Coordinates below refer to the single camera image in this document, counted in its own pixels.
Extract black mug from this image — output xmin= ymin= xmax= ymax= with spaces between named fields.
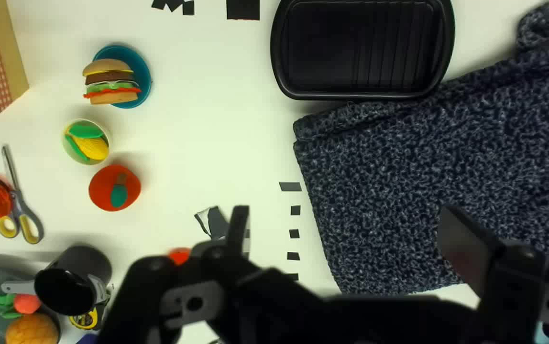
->
xmin=32 ymin=244 xmax=115 ymax=316

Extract small teal plate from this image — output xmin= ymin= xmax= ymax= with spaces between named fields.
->
xmin=90 ymin=41 xmax=155 ymax=110

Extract black plastic food tray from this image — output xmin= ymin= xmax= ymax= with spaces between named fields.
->
xmin=270 ymin=0 xmax=457 ymax=102

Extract yellow black tape roll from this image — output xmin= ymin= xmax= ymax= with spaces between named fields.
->
xmin=67 ymin=307 xmax=101 ymax=332

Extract dark blue knit blanket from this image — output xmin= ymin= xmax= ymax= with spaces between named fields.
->
xmin=291 ymin=0 xmax=549 ymax=297

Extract crumpled grey tape piece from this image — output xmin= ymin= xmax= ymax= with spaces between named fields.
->
xmin=193 ymin=204 xmax=231 ymax=240

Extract orange toy carrot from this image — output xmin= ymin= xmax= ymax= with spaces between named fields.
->
xmin=11 ymin=292 xmax=44 ymax=316

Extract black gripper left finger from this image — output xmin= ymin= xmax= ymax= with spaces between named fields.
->
xmin=224 ymin=204 xmax=260 ymax=274

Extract red toy tomato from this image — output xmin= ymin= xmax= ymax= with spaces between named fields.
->
xmin=88 ymin=162 xmax=143 ymax=213

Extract grey scissors yellow handles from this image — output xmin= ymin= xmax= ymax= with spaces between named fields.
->
xmin=0 ymin=142 xmax=46 ymax=246

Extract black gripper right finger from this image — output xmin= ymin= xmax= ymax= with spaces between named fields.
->
xmin=438 ymin=206 xmax=505 ymax=301

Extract orange toy bun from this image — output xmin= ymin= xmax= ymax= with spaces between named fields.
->
xmin=4 ymin=311 xmax=63 ymax=344

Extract yellow green felt toy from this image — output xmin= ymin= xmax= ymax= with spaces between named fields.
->
xmin=63 ymin=120 xmax=111 ymax=164

